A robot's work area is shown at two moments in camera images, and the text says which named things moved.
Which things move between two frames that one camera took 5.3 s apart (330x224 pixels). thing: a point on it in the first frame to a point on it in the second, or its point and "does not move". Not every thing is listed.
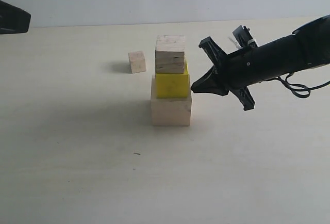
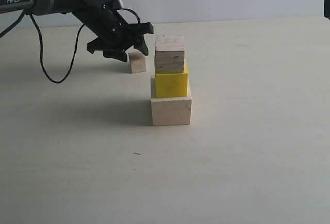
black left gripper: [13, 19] to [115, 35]
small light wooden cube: [137, 61] does not move
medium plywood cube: [169, 53] does not move
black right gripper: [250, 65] to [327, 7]
